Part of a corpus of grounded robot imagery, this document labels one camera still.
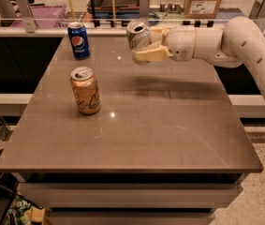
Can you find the middle metal railing post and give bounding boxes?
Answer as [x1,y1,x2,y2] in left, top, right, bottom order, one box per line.
[140,0,150,28]

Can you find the cardboard box with label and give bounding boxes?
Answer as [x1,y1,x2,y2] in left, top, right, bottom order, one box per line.
[184,0,222,19]

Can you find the purple plastic crate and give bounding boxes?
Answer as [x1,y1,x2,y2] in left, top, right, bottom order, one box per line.
[11,5,66,29]

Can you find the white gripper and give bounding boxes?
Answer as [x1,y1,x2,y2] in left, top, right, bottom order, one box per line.
[133,26,196,62]

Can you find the left metal railing post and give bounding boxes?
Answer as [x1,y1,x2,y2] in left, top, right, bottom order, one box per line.
[16,0,37,33]

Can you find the grey drawer cabinet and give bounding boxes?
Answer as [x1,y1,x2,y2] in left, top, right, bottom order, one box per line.
[18,181,243,225]

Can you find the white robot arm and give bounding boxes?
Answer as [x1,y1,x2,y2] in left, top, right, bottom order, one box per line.
[126,17,265,98]

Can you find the blue pepsi can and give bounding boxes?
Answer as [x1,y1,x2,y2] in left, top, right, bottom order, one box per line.
[67,22,90,59]

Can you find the orange lacroix can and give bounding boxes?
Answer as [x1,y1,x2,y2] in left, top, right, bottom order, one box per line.
[70,67,101,114]

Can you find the green snack bag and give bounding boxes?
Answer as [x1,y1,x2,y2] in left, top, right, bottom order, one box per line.
[2,196,44,225]

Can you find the green silver 7up can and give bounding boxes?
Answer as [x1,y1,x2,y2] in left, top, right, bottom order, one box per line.
[126,19,150,66]

